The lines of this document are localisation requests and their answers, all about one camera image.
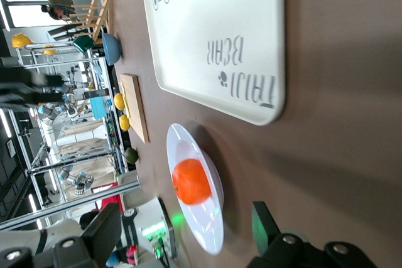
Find blue box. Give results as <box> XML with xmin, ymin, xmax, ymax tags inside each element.
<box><xmin>89</xmin><ymin>97</ymin><xmax>106</xmax><ymax>121</ymax></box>

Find wooden drying rack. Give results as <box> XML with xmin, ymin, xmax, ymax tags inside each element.
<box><xmin>62</xmin><ymin>0</ymin><xmax>114</xmax><ymax>45</ymax></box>

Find blue bowl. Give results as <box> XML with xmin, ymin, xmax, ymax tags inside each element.
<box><xmin>101</xmin><ymin>31</ymin><xmax>122</xmax><ymax>67</ymax></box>

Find aluminium frame beam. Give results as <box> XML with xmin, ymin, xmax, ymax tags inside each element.
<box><xmin>0</xmin><ymin>180</ymin><xmax>141</xmax><ymax>231</ymax></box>

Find large yellow lemon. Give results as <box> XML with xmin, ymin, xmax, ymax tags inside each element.
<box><xmin>113</xmin><ymin>92</ymin><xmax>126</xmax><ymax>111</ymax></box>

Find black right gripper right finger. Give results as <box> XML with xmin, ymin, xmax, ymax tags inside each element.
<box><xmin>247</xmin><ymin>201</ymin><xmax>312</xmax><ymax>268</ymax></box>

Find white deep plate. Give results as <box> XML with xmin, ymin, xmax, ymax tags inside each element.
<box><xmin>165</xmin><ymin>122</ymin><xmax>225</xmax><ymax>255</ymax></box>

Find cream tray with bear print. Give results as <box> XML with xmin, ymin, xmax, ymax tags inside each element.
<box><xmin>138</xmin><ymin>0</ymin><xmax>286</xmax><ymax>126</ymax></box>

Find orange mandarin fruit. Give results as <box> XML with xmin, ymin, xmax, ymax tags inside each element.
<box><xmin>171</xmin><ymin>158</ymin><xmax>212</xmax><ymax>205</ymax></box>

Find dark green cup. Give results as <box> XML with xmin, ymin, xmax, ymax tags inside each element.
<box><xmin>72</xmin><ymin>35</ymin><xmax>95</xmax><ymax>55</ymax></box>

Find wooden cutting board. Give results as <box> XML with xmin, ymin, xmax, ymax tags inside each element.
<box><xmin>119</xmin><ymin>73</ymin><xmax>149</xmax><ymax>144</ymax></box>

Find small yellow lemon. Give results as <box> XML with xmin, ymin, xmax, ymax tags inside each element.
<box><xmin>119</xmin><ymin>114</ymin><xmax>131</xmax><ymax>132</ymax></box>

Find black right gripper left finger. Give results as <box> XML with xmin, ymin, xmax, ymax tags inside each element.
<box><xmin>33</xmin><ymin>202</ymin><xmax>122</xmax><ymax>268</ymax></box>

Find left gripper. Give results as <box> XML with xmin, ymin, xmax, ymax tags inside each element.
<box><xmin>0</xmin><ymin>67</ymin><xmax>43</xmax><ymax>109</ymax></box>

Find person in olive jacket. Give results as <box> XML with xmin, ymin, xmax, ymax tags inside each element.
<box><xmin>40</xmin><ymin>0</ymin><xmax>79</xmax><ymax>21</ymax></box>

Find green lime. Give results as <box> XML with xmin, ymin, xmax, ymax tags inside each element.
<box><xmin>124</xmin><ymin>147</ymin><xmax>139</xmax><ymax>164</ymax></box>

